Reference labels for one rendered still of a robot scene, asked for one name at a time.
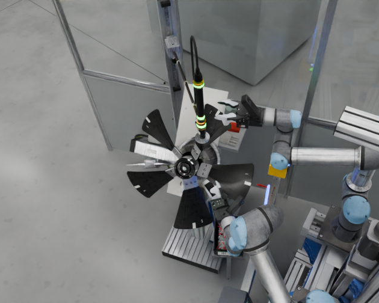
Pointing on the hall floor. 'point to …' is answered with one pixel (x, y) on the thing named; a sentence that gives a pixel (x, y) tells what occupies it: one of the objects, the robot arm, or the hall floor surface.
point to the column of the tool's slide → (177, 98)
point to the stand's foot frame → (194, 247)
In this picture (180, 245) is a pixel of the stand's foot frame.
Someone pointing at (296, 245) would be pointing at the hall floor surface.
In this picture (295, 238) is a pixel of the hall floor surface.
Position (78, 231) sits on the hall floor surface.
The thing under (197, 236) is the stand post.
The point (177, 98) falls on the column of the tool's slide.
